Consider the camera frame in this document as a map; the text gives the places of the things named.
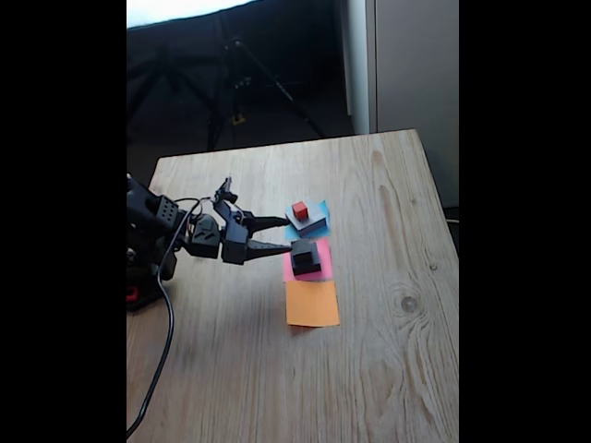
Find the small black cube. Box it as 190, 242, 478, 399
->
290, 238, 316, 268

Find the medium black cube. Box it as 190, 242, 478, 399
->
290, 242, 323, 277

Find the large grey cube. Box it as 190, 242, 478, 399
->
284, 200, 328, 238

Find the pink paper sheet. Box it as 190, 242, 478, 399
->
282, 238, 333, 282

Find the blue paper sheet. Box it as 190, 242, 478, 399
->
283, 199, 332, 241

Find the orange paper sheet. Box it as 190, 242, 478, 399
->
284, 279, 341, 328

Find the black tripod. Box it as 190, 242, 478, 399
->
202, 36, 327, 151

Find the black light stand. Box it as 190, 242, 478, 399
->
127, 43, 209, 135

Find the white cabinet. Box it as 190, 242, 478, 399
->
341, 0, 460, 209

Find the bright white light panel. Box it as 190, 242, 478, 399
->
127, 0, 259, 29

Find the small gripper camera board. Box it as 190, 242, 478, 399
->
212, 176, 239, 205

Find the black cable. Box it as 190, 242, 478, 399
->
127, 197, 213, 439

